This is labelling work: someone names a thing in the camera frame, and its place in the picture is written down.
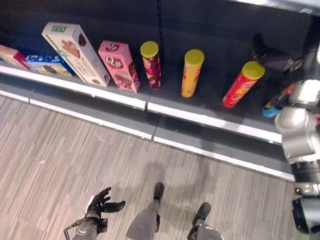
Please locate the robot right leg silver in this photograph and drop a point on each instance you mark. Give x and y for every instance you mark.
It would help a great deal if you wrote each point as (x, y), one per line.
(202, 225)

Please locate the maroon chips can yellow lid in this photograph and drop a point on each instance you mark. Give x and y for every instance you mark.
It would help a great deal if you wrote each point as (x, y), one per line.
(152, 66)

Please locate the dark shelf board white edge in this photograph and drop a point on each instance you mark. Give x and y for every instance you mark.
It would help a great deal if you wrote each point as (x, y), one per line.
(125, 117)
(215, 117)

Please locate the robot left arm silver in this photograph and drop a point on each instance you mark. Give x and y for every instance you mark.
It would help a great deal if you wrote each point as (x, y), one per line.
(86, 228)

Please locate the robot left hand black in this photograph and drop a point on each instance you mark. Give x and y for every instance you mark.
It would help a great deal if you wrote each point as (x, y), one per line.
(100, 203)

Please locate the large white biscuit box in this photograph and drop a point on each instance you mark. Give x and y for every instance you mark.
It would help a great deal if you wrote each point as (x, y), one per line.
(75, 52)

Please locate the blue cookie box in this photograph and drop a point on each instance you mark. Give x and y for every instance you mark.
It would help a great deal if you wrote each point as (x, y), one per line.
(48, 65)

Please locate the dark chips can blue lid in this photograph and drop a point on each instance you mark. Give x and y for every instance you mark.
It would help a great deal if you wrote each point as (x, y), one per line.
(276, 105)

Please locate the flat pink snack box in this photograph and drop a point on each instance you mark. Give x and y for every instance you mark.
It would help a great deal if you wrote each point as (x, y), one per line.
(11, 57)

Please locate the red chips can yellow lid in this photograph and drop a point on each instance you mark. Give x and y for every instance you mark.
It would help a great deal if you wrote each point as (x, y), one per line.
(241, 87)

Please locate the black shelf upright post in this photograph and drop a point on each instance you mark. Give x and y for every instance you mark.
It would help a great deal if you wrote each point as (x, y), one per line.
(160, 22)

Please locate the pink chocolate wafer box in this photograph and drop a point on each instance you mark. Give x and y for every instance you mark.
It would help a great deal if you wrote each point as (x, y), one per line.
(118, 66)

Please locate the robot right arm silver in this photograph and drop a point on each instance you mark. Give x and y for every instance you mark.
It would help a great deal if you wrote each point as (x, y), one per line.
(300, 137)

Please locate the robot right hand black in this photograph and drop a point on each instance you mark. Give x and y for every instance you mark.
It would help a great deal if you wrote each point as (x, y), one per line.
(266, 53)

